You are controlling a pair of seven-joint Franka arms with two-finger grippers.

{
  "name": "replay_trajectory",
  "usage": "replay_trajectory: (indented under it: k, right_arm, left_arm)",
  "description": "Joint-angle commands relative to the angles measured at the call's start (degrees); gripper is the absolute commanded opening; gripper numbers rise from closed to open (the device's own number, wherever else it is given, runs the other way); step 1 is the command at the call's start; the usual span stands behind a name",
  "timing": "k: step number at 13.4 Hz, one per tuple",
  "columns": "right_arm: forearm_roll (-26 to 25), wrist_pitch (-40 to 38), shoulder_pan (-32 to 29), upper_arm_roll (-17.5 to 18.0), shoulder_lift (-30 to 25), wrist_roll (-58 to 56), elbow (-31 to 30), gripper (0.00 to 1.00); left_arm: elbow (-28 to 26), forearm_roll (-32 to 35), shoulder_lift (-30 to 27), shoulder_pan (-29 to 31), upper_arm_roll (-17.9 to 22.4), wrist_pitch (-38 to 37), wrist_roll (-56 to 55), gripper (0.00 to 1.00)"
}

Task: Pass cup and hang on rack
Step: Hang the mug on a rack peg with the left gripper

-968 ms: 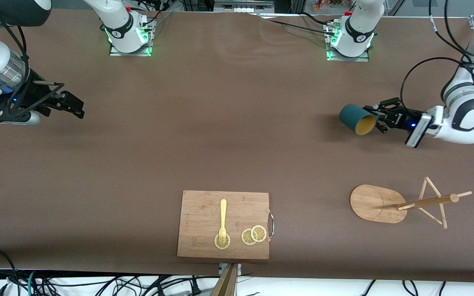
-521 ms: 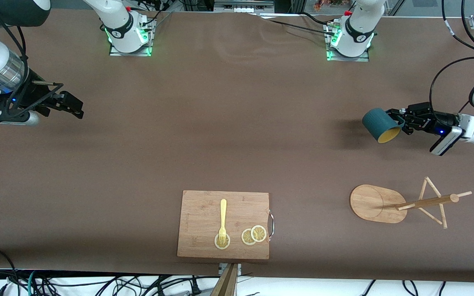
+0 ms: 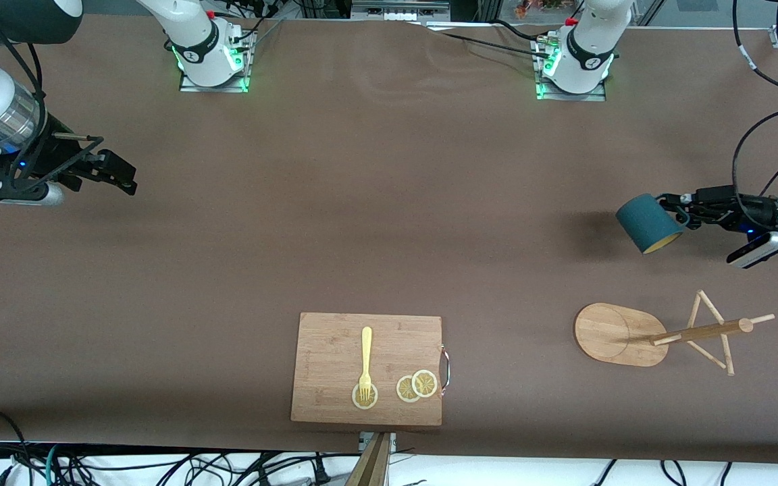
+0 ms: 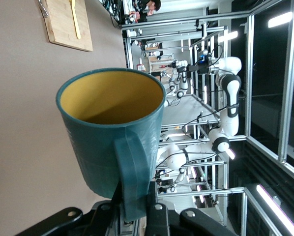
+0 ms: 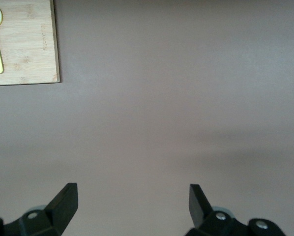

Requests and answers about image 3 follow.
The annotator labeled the teal ribbed cup with handle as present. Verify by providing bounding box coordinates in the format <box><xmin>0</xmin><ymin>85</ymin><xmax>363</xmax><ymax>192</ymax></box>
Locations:
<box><xmin>615</xmin><ymin>193</ymin><xmax>690</xmax><ymax>255</ymax></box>

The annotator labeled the wooden cup rack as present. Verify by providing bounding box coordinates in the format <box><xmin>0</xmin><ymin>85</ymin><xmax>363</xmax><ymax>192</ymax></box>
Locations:
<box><xmin>573</xmin><ymin>290</ymin><xmax>776</xmax><ymax>377</ymax></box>

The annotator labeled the orange red object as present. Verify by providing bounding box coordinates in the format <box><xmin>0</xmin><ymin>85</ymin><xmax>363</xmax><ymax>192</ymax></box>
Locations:
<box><xmin>514</xmin><ymin>0</ymin><xmax>569</xmax><ymax>20</ymax></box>

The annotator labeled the table cover sheet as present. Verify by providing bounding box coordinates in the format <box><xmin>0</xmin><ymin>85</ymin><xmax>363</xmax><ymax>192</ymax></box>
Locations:
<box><xmin>0</xmin><ymin>12</ymin><xmax>778</xmax><ymax>466</ymax></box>

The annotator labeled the bamboo cutting board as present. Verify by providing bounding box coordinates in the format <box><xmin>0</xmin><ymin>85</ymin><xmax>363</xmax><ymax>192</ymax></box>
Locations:
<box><xmin>290</xmin><ymin>312</ymin><xmax>450</xmax><ymax>427</ymax></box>

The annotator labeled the yellow plastic fork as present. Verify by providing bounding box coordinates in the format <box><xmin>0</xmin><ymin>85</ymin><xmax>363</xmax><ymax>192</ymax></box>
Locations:
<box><xmin>358</xmin><ymin>327</ymin><xmax>373</xmax><ymax>406</ymax></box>

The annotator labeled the grey power strip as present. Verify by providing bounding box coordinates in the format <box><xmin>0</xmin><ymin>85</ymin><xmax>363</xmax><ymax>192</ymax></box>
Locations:
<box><xmin>351</xmin><ymin>0</ymin><xmax>452</xmax><ymax>22</ymax></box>

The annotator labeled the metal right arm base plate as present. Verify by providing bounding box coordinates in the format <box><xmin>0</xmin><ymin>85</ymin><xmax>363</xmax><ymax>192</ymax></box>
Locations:
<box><xmin>178</xmin><ymin>30</ymin><xmax>252</xmax><ymax>93</ymax></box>

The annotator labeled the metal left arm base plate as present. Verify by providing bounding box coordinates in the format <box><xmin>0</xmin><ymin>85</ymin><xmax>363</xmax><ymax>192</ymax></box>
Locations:
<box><xmin>534</xmin><ymin>37</ymin><xmax>607</xmax><ymax>102</ymax></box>

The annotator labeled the black base cable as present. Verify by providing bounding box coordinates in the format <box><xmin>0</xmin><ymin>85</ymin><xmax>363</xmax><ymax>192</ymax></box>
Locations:
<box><xmin>494</xmin><ymin>19</ymin><xmax>552</xmax><ymax>45</ymax></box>
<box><xmin>438</xmin><ymin>30</ymin><xmax>555</xmax><ymax>60</ymax></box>

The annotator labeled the small metal bracket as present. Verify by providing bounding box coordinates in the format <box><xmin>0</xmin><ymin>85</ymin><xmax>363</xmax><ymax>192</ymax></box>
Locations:
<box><xmin>359</xmin><ymin>432</ymin><xmax>398</xmax><ymax>453</ymax></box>

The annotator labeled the wooden post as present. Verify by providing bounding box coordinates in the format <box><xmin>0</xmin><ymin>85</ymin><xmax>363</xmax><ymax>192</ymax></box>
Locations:
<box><xmin>345</xmin><ymin>432</ymin><xmax>391</xmax><ymax>486</ymax></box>

